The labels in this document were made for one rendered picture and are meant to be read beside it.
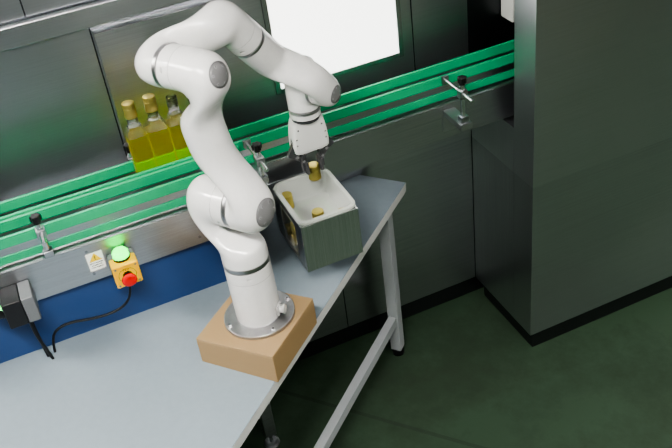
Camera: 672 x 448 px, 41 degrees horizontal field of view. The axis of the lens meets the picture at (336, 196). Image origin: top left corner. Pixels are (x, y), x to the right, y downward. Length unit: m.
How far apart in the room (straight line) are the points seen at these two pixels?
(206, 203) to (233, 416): 0.54
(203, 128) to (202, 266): 0.71
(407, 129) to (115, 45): 0.89
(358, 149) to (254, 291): 0.64
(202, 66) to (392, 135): 0.98
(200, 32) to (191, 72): 0.14
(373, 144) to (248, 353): 0.78
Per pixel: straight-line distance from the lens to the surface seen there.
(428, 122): 2.78
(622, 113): 2.99
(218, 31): 2.00
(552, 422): 3.20
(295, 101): 2.31
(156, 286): 2.61
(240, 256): 2.22
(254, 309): 2.31
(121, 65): 2.54
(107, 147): 2.67
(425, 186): 3.18
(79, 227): 2.45
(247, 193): 2.09
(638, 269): 3.48
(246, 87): 2.67
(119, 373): 2.50
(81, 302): 2.59
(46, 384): 2.55
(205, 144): 2.02
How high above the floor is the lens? 2.44
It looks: 35 degrees down
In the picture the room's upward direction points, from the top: 8 degrees counter-clockwise
